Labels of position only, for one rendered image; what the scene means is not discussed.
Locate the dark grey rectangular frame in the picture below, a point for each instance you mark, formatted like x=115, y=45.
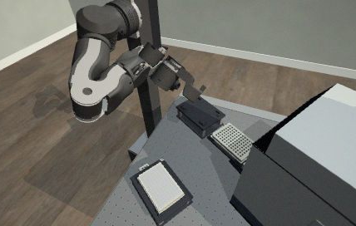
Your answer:
x=201, y=117

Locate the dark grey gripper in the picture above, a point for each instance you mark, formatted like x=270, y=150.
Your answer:
x=167, y=77

